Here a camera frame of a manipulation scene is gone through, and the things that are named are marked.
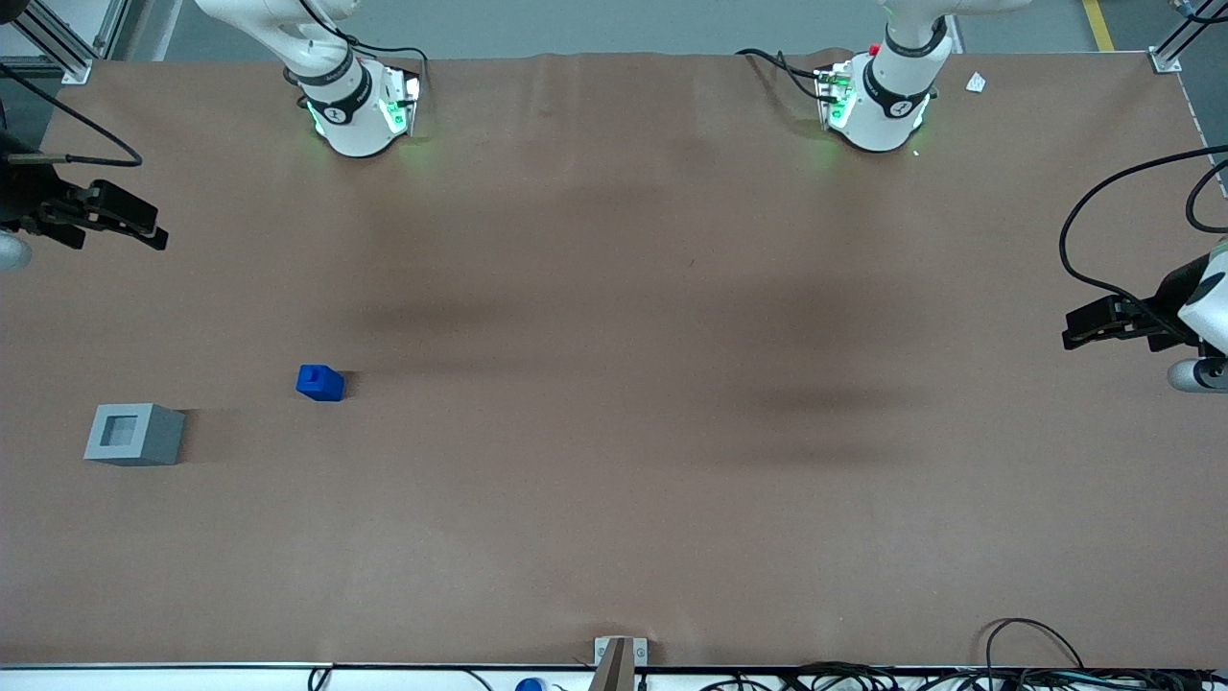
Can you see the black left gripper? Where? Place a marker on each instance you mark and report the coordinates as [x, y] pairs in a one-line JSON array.
[[1168, 296]]

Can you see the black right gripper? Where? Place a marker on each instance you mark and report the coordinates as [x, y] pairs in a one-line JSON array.
[[21, 195]]

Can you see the blue plastic insert part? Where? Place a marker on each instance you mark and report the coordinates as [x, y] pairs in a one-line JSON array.
[[320, 382]]

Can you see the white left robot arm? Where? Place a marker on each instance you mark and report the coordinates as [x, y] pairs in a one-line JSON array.
[[887, 96]]

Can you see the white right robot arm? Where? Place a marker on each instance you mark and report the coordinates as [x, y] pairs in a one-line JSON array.
[[350, 106]]

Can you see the gray square socket base block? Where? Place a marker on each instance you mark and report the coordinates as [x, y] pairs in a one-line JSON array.
[[136, 434]]

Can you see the small white paper scrap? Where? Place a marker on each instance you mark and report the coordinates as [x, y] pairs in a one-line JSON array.
[[976, 83]]

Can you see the paper table cover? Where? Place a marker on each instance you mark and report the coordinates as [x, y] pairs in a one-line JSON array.
[[614, 432]]

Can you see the aluminium frame post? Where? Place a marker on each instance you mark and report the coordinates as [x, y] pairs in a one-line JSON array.
[[1185, 34], [62, 38]]

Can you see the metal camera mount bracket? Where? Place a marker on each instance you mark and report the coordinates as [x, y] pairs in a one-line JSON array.
[[619, 662]]

